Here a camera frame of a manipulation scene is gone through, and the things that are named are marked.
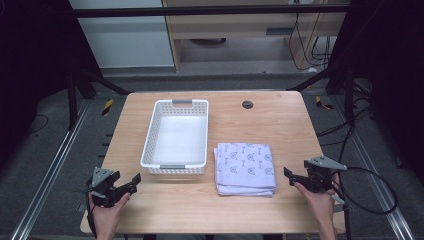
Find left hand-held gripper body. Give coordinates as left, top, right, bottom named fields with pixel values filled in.
left=85, top=166, right=126, bottom=208

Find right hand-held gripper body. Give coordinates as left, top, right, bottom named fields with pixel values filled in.
left=301, top=155, right=348, bottom=194

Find person's right hand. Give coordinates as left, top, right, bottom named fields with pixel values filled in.
left=294, top=173, right=341, bottom=220

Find person's left hand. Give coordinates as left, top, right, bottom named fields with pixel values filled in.
left=89, top=192, right=131, bottom=230

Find folded lavender patterned cloth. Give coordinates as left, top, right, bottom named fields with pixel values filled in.
left=213, top=142, right=278, bottom=198

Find white perforated plastic basket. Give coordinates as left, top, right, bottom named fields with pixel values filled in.
left=140, top=99, right=210, bottom=176

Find yellow black striped marker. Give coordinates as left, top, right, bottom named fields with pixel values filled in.
left=101, top=98, right=115, bottom=117
left=314, top=95, right=335, bottom=111

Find black metal stand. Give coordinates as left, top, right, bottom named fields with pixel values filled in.
left=287, top=63, right=357, bottom=128
left=65, top=64, right=132, bottom=132

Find white cabinet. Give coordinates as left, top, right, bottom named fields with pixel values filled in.
left=68, top=0, right=176, bottom=70

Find black curtain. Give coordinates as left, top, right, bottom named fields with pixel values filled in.
left=328, top=0, right=424, bottom=184
left=0, top=0, right=101, bottom=168

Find light wooden desk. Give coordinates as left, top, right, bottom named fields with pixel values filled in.
left=161, top=0, right=351, bottom=72

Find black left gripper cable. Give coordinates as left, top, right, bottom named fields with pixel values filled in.
left=85, top=191, right=98, bottom=240

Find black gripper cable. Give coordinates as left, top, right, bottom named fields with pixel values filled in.
left=85, top=191, right=98, bottom=240
left=329, top=165, right=399, bottom=240

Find black floor cables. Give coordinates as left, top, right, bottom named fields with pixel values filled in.
left=315, top=79, right=379, bottom=164

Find aluminium floor rail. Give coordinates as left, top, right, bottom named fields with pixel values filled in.
left=10, top=99, right=92, bottom=240
left=332, top=95, right=416, bottom=240

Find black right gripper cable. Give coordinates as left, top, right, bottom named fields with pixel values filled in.
left=329, top=165, right=399, bottom=240

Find black cables under desk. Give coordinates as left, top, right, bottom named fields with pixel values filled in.
left=287, top=12, right=333, bottom=72

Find black horizontal frame bar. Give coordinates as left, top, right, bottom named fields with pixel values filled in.
left=72, top=4, right=350, bottom=18

